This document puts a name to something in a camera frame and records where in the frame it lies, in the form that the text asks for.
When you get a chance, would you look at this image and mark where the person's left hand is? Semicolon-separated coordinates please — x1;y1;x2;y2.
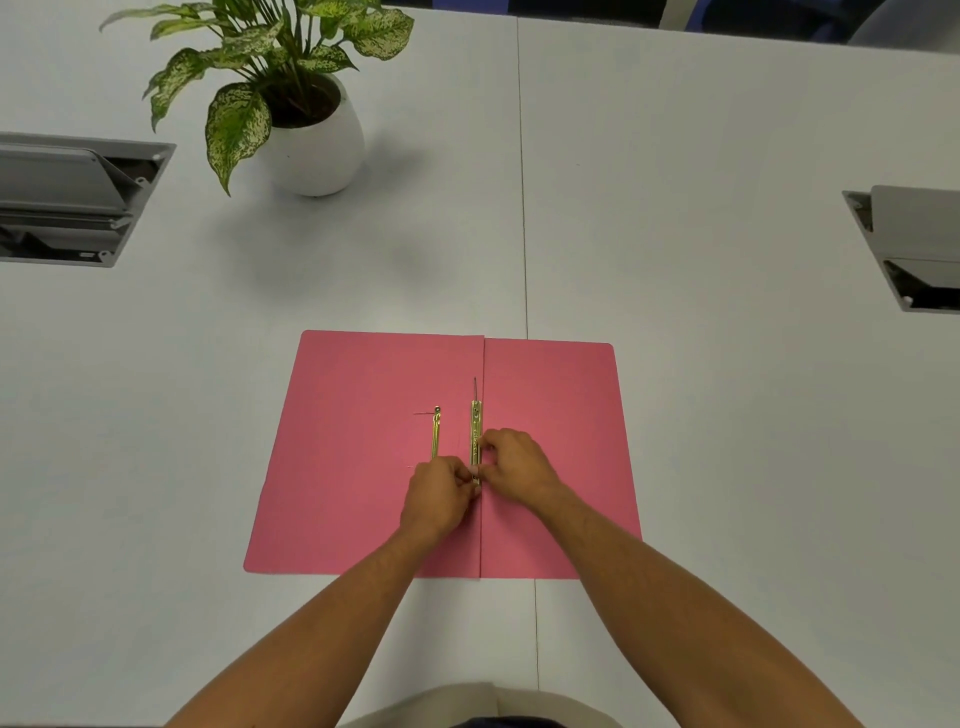
399;455;482;543

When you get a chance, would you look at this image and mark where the person's right hand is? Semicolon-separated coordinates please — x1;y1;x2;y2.
474;429;564;510

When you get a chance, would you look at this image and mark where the brass fastener bar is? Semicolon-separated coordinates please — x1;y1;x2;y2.
469;378;483;489

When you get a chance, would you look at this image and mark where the person's right forearm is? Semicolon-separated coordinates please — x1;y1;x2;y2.
529;481;865;728

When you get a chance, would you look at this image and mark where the person's left forearm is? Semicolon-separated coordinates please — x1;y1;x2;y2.
163;523;438;728

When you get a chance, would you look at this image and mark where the brass fastener compressor strip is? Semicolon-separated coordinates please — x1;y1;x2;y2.
413;405;443;462

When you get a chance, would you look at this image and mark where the pink paper file folder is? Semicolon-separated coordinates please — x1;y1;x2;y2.
243;330;644;582

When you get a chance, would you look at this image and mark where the white round plant pot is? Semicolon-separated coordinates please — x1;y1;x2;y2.
251;71;366;198

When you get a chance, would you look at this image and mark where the green spotted leafy plant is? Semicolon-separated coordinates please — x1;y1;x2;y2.
99;0;416;198

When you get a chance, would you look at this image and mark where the grey table cable box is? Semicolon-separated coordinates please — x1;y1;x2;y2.
841;185;960;315
0;132;178;269

